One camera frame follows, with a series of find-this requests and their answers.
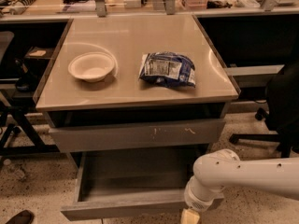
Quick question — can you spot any black left desk frame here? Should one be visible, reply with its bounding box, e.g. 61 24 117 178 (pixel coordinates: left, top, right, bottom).
0 87 60 166

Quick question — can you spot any black shoe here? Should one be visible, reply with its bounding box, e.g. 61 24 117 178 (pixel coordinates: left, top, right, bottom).
6 210 34 224

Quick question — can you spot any grey drawer cabinet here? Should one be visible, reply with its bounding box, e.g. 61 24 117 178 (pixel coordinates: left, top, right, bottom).
36 15 238 166

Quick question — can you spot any blue chip bag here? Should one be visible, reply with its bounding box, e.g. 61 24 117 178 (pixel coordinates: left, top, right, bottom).
139 51 196 88

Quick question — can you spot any plastic water bottle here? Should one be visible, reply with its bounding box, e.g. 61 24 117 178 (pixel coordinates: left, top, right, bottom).
3 159 26 181

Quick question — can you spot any black office chair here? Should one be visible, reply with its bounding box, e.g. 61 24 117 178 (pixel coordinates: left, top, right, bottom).
229 60 299 158

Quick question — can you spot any white paper bowl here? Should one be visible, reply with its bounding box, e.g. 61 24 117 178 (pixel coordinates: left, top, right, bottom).
68 52 116 83

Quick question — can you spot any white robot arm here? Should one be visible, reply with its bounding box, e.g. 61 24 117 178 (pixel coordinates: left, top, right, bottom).
180 149 299 224

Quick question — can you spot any grey top drawer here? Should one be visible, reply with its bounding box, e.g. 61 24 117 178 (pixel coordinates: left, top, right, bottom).
50 119 225 152

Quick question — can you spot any grey drawer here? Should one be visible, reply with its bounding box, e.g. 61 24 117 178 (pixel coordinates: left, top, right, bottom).
60 147 225 222
50 119 225 152

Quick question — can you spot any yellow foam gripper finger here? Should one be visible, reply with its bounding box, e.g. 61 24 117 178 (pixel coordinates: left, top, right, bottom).
180 209 200 224

